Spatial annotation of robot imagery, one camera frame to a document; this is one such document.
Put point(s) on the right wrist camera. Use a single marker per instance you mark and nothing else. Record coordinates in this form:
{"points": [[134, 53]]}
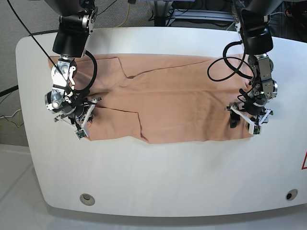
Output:
{"points": [[82, 133]]}

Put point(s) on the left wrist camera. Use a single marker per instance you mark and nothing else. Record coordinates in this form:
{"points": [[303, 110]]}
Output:
{"points": [[254, 129]]}

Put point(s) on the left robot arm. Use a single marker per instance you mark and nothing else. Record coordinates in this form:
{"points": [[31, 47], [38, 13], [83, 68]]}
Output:
{"points": [[251, 19]]}

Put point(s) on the left table grommet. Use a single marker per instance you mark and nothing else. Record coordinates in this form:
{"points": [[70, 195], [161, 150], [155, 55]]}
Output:
{"points": [[87, 199]]}

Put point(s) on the metal stand base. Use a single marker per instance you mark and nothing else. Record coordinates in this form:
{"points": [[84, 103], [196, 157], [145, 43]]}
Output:
{"points": [[164, 13]]}

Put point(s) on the right table grommet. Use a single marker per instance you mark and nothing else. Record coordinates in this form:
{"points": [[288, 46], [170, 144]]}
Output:
{"points": [[291, 194]]}

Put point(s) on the red warning sticker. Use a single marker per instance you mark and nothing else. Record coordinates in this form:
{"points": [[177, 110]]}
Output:
{"points": [[304, 165]]}

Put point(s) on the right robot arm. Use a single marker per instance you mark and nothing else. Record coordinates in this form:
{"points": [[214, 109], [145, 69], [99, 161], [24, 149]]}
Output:
{"points": [[76, 22]]}

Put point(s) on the peach orange T-shirt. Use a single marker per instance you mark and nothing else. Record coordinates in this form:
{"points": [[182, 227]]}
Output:
{"points": [[164, 99]]}

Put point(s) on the table grommet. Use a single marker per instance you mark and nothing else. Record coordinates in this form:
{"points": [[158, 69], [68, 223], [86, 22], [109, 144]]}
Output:
{"points": [[87, 199], [291, 194]]}

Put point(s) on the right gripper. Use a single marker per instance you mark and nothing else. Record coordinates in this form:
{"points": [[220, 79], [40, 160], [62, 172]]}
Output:
{"points": [[80, 113]]}

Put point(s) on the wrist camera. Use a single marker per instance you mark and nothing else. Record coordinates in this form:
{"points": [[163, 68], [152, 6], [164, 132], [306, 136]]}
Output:
{"points": [[82, 133], [254, 129]]}

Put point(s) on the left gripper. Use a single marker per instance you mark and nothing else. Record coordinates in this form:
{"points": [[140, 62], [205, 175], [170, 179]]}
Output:
{"points": [[252, 113]]}

